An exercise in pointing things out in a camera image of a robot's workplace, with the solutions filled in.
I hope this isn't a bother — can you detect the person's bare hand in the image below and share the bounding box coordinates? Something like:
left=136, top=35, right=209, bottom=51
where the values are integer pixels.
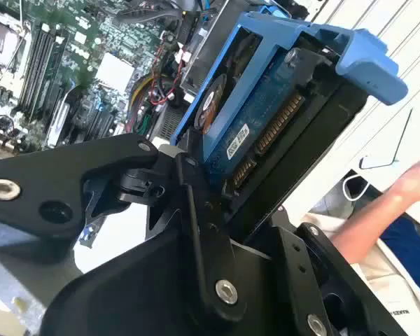
left=391, top=150, right=420, bottom=203

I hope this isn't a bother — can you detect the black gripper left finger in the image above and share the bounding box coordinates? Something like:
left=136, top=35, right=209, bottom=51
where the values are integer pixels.
left=0, top=132, right=249, bottom=322

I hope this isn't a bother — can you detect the black disk wire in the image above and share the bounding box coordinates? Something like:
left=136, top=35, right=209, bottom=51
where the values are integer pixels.
left=114, top=3, right=187, bottom=28

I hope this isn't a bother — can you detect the hard disk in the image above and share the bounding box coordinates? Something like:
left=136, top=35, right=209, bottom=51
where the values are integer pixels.
left=169, top=5, right=410, bottom=211

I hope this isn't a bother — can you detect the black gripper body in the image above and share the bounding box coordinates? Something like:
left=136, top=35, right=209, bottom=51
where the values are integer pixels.
left=38, top=229, right=333, bottom=336

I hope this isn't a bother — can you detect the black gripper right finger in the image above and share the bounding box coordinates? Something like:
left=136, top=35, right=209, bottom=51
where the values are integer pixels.
left=227, top=46, right=409, bottom=336

